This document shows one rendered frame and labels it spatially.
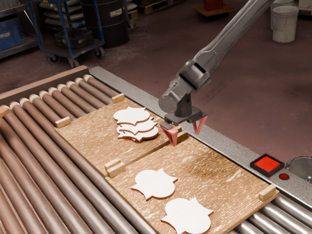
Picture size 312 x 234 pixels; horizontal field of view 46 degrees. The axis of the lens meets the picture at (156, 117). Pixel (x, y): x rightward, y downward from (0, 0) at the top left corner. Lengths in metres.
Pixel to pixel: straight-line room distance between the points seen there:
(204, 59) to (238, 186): 0.39
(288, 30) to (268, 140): 2.10
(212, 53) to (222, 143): 0.44
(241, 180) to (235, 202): 0.09
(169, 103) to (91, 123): 0.57
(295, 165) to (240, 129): 0.84
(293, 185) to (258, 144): 1.74
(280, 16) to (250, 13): 3.74
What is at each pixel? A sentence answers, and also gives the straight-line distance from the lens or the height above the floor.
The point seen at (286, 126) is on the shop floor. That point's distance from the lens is 3.13.
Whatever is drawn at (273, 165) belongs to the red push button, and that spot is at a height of 0.93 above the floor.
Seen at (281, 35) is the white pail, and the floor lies 0.09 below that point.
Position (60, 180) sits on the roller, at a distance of 1.29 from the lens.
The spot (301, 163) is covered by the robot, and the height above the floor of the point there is 0.24.
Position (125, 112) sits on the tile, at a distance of 1.46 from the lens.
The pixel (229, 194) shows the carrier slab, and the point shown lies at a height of 0.94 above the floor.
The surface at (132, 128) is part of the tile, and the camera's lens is 1.37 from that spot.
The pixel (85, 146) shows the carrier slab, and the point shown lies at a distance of 1.39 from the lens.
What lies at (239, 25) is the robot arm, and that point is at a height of 1.39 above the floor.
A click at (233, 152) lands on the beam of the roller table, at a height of 0.91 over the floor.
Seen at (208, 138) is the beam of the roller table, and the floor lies 0.91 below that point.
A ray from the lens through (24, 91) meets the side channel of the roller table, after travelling 1.93.
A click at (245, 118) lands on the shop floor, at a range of 3.21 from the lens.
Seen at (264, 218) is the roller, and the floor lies 0.92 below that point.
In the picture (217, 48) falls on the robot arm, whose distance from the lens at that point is 0.99.
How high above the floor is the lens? 1.69
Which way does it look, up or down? 31 degrees down
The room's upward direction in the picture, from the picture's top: 8 degrees counter-clockwise
